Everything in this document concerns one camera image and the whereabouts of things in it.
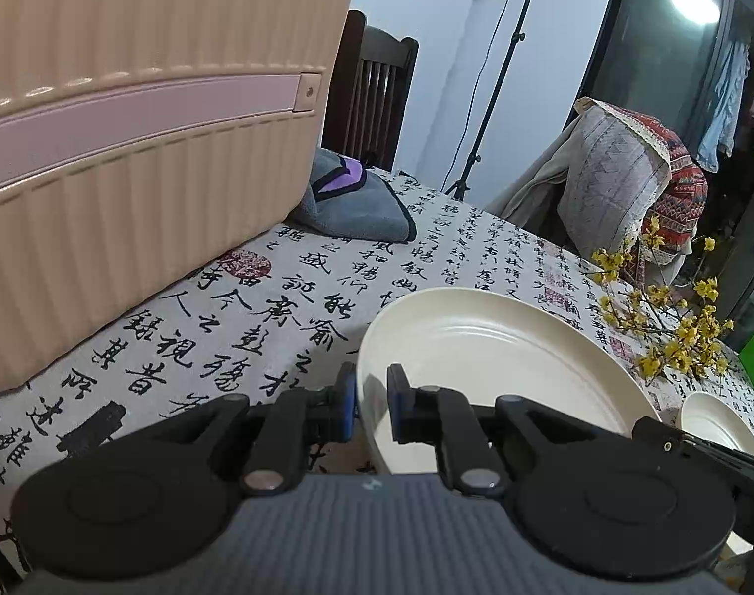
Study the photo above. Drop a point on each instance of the grey purple cloth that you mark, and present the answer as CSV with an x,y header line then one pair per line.
x,y
358,211

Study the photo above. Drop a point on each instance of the calligraphy print tablecloth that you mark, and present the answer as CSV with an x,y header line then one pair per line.
x,y
240,316

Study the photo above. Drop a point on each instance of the cream ribbed plate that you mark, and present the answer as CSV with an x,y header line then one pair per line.
x,y
507,347
718,421

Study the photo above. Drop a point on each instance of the red patterned quilted blanket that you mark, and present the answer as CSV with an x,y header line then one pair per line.
x,y
612,180

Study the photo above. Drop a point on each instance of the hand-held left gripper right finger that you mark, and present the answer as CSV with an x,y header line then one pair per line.
x,y
394,406

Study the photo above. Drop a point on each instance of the yellow blossom branch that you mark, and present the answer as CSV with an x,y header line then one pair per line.
x,y
681,328

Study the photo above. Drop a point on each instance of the studio lamp on stand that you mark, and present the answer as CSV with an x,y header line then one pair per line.
x,y
513,43

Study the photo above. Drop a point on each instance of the dark wooden chair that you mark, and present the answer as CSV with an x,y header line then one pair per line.
x,y
377,93

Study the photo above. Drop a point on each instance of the hanging light blue garment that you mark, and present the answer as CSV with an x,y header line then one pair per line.
x,y
724,105

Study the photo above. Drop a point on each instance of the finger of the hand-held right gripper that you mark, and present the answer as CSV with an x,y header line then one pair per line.
x,y
656,432

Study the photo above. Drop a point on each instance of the pink ribbed suitcase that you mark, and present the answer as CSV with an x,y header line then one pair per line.
x,y
135,136

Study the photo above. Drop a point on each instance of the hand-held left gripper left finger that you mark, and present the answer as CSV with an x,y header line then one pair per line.
x,y
351,403

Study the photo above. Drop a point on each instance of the black framed glass door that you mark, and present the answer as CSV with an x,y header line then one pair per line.
x,y
650,43

